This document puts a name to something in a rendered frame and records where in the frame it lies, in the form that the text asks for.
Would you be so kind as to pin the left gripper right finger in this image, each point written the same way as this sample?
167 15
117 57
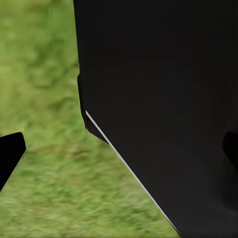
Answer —
230 148

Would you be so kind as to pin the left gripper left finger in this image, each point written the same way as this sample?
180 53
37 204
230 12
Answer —
12 148

